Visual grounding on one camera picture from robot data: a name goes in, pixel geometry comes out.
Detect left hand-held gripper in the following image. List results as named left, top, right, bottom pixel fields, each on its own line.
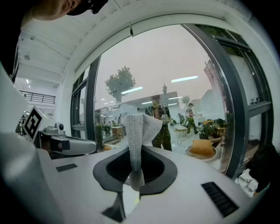
left=23, top=105, right=98, bottom=160

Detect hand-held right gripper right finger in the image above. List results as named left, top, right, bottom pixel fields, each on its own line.
left=131, top=144, right=259, bottom=224

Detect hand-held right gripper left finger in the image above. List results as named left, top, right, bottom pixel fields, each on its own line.
left=37, top=146, right=132, bottom=224

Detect grey knitted cloth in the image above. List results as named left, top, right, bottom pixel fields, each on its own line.
left=123, top=113, right=164, bottom=192

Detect large glass window pane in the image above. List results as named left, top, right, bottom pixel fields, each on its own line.
left=94, top=24, right=236, bottom=175

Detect black balcony railing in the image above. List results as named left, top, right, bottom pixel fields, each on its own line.
left=19, top=90, right=56, bottom=105

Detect green tree outside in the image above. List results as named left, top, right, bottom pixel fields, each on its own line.
left=104, top=65, right=137, bottom=103

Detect black backpack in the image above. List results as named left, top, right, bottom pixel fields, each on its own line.
left=246, top=143, right=280, bottom=193

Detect person's face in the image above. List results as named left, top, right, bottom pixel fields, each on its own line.
left=21, top=0, right=81, bottom=22

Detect dark metal window frame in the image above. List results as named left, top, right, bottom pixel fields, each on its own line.
left=70, top=23, right=275, bottom=180

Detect black head-mounted camera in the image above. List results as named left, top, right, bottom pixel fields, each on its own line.
left=66, top=0, right=109, bottom=16

